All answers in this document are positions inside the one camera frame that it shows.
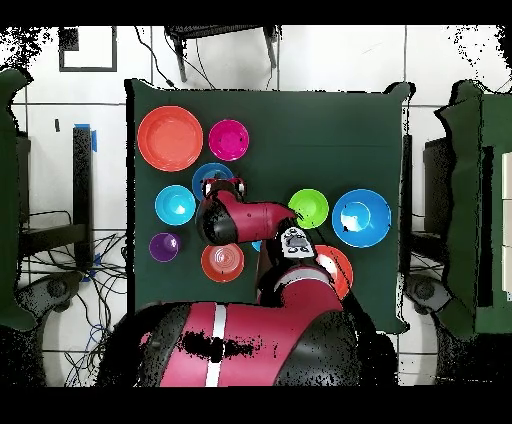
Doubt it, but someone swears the purple cup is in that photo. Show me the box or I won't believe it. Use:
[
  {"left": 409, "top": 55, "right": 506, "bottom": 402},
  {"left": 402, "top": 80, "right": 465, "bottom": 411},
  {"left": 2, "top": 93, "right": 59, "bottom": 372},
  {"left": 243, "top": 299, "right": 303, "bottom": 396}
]
[{"left": 148, "top": 232, "right": 182, "bottom": 264}]

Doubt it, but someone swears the black metal stand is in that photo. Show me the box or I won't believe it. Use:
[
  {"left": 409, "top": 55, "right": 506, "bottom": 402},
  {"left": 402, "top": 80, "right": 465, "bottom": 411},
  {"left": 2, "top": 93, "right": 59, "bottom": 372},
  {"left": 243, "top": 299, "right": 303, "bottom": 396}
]
[{"left": 164, "top": 25, "right": 283, "bottom": 84}]

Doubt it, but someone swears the pink bowl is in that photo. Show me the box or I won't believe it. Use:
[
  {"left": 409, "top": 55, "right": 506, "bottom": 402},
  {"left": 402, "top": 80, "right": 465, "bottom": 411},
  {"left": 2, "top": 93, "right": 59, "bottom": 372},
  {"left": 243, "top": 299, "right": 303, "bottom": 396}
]
[{"left": 207, "top": 118, "right": 251, "bottom": 162}]

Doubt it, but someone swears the small orange bowl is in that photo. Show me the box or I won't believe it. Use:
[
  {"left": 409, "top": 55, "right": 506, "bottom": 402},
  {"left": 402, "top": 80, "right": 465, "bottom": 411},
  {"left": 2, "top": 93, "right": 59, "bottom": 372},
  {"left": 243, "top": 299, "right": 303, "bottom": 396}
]
[{"left": 200, "top": 242, "right": 246, "bottom": 284}]

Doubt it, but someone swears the black metal frame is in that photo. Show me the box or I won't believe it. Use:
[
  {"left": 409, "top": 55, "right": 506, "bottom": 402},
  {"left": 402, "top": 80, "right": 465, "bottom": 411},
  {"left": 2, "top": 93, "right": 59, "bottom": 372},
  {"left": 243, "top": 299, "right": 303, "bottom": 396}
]
[
  {"left": 15, "top": 125, "right": 95, "bottom": 273},
  {"left": 400, "top": 133, "right": 457, "bottom": 277}
]

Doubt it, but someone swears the black floor cable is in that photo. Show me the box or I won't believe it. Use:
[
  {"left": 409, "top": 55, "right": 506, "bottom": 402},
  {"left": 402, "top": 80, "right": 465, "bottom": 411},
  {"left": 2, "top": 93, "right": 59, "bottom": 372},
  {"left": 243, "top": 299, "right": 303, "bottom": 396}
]
[{"left": 133, "top": 25, "right": 177, "bottom": 89}]

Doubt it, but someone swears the dark grey pedestal foot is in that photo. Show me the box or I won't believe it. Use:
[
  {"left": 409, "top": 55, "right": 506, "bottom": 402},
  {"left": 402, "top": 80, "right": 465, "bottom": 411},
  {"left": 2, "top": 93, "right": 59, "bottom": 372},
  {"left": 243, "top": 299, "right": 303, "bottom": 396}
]
[
  {"left": 17, "top": 271, "right": 85, "bottom": 317},
  {"left": 403, "top": 273, "right": 453, "bottom": 315}
]

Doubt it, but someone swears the floor cable bundle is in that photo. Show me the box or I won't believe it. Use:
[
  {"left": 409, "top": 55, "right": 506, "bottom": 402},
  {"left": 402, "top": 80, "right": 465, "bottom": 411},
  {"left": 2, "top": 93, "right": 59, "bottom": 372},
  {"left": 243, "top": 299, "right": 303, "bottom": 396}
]
[{"left": 19, "top": 231, "right": 129, "bottom": 387}]

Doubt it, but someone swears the light blue ribbed bowl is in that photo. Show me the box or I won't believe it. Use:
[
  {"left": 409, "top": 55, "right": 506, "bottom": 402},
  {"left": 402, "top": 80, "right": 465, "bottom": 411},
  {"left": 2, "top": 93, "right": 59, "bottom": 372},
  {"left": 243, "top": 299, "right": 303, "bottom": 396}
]
[{"left": 154, "top": 184, "right": 198, "bottom": 227}]

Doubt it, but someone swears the large orange bowl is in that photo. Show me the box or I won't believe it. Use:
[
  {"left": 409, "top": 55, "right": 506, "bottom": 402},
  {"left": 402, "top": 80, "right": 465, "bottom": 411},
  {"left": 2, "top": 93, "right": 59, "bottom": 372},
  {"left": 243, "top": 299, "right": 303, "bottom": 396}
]
[
  {"left": 313, "top": 244, "right": 355, "bottom": 301},
  {"left": 136, "top": 105, "right": 205, "bottom": 173}
]

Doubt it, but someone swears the black square floor frame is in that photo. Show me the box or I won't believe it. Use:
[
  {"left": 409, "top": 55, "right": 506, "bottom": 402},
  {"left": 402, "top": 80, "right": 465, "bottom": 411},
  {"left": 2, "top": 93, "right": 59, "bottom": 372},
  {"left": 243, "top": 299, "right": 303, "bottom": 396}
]
[{"left": 58, "top": 25, "right": 118, "bottom": 74}]

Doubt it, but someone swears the green ribbed bowl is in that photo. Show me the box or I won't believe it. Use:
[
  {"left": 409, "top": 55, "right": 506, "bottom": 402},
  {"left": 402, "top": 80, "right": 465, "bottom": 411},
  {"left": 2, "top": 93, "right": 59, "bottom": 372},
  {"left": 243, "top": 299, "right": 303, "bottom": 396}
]
[{"left": 287, "top": 188, "right": 330, "bottom": 230}]

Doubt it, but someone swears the medium blue bowl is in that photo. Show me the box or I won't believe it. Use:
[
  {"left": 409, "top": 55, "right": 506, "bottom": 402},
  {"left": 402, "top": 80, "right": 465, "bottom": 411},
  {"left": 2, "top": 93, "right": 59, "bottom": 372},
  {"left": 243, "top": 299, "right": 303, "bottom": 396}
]
[{"left": 191, "top": 161, "right": 236, "bottom": 202}]

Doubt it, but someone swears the green covered side table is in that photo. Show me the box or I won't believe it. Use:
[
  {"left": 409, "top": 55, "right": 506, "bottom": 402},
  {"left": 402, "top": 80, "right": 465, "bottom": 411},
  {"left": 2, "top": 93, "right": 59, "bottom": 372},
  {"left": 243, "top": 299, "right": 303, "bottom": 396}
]
[
  {"left": 434, "top": 78, "right": 512, "bottom": 341},
  {"left": 0, "top": 67, "right": 37, "bottom": 332}
]

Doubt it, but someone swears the dark green tablecloth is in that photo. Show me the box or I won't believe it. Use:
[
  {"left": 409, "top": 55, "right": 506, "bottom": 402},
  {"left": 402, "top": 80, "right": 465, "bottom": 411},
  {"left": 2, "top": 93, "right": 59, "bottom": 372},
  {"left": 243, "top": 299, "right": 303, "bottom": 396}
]
[{"left": 124, "top": 77, "right": 413, "bottom": 335}]

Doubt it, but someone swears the large blue bowl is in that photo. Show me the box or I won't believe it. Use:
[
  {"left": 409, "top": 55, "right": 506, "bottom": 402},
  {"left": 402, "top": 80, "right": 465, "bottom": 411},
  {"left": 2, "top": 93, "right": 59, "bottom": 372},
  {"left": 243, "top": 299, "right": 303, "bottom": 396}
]
[{"left": 331, "top": 188, "right": 393, "bottom": 249}]

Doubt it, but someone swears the blue tape strip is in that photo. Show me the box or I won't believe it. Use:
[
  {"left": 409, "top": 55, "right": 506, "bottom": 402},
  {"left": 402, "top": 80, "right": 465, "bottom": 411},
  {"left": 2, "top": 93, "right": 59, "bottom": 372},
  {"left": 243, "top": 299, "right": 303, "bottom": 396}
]
[{"left": 74, "top": 122, "right": 98, "bottom": 154}]

